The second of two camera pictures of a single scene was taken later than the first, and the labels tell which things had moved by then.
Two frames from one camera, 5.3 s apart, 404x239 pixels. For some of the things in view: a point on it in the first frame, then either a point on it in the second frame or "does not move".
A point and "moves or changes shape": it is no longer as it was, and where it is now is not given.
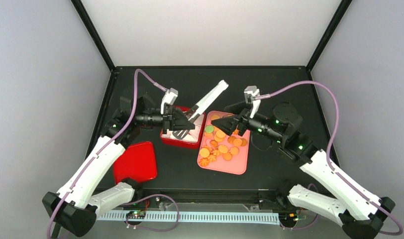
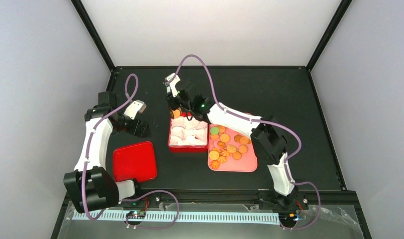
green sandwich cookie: [209, 129] moves or changes shape
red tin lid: [137, 162] does not move
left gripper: [169, 118] to [140, 133]
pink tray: [219, 151] moves or changes shape
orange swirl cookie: [204, 162] to [214, 164]
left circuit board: [136, 214] does not move
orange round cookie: [227, 156] to [237, 155]
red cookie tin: [195, 145] moves or changes shape
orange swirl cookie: [212, 158] to [222, 159]
